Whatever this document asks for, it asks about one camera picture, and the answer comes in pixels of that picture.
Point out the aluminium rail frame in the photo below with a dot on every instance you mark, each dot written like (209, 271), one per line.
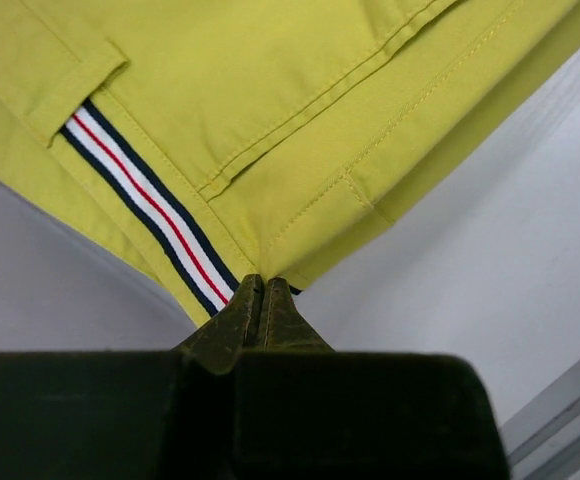
(543, 438)

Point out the yellow-green trousers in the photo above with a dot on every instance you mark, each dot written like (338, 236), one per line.
(202, 141)

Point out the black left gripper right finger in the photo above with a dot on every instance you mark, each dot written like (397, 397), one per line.
(305, 411)

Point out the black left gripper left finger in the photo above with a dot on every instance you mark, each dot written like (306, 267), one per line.
(125, 414)

